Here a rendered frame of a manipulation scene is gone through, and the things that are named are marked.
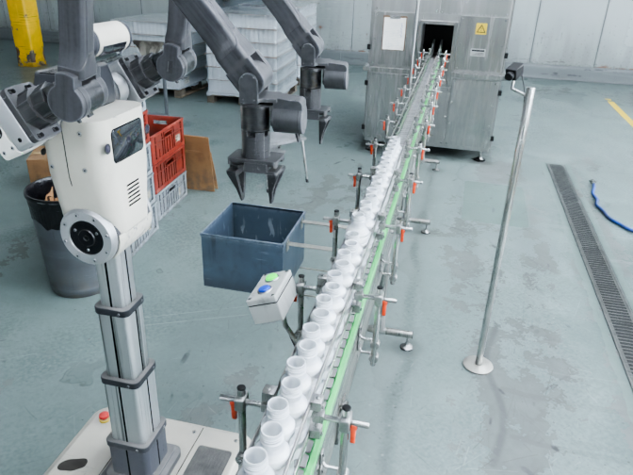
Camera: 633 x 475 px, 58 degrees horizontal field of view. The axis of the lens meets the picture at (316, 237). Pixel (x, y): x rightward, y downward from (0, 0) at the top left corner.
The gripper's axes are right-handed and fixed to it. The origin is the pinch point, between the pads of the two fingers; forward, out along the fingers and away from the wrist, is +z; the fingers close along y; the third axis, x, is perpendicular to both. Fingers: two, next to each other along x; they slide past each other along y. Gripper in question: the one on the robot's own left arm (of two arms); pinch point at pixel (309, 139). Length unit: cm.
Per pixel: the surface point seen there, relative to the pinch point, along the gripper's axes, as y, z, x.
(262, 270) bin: 22, 56, -22
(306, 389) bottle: -18, 28, 68
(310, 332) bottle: -15, 23, 56
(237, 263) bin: 32, 55, -21
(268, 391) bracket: -11, 28, 70
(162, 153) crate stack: 173, 90, -228
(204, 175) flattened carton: 164, 124, -279
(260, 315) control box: 2, 34, 38
